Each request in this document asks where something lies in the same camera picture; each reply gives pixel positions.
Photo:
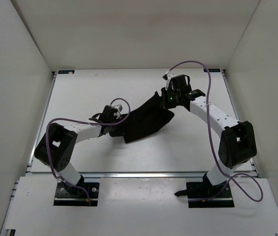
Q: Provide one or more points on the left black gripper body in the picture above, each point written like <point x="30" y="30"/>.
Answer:
<point x="117" y="119"/>

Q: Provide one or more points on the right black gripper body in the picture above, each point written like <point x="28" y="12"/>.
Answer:
<point x="169" y="100"/>

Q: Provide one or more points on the black skirt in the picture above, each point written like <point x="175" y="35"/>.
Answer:
<point x="144" y="121"/>

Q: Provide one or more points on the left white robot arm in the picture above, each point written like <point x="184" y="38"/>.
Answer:
<point x="56" y="147"/>

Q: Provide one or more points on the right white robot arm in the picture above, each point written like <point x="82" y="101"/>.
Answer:
<point x="237" y="140"/>

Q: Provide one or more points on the right blue label sticker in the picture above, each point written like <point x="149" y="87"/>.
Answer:
<point x="212" y="70"/>

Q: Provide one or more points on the blue label sticker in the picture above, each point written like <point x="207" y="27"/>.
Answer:
<point x="66" y="71"/>
<point x="212" y="70"/>

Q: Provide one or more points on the left blue label sticker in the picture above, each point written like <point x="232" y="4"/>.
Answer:
<point x="66" y="71"/>

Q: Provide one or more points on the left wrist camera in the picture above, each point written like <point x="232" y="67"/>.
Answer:
<point x="119" y="107"/>

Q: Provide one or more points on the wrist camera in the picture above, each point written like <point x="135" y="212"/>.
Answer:
<point x="168" y="77"/>
<point x="119" y="107"/>

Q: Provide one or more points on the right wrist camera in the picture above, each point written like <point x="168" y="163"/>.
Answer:
<point x="168" y="77"/>

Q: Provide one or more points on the aluminium rail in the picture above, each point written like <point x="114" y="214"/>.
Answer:
<point x="143" y="174"/>

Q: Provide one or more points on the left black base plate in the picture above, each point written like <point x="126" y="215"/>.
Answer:
<point x="64" y="196"/>

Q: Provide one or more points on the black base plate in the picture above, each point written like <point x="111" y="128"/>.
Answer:
<point x="202" y="196"/>
<point x="64" y="196"/>

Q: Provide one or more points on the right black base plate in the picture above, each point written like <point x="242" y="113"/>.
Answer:
<point x="202" y="196"/>

